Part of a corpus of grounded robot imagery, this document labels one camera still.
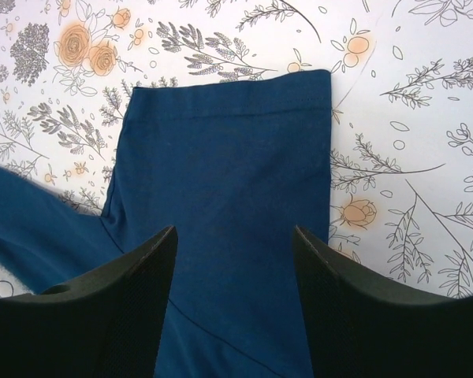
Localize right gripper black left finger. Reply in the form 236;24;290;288
0;226;177;377

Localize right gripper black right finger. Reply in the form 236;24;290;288
292;227;473;377

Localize blue t shirt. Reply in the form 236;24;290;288
0;70;331;377

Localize floral table mat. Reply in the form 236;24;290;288
0;1;473;298

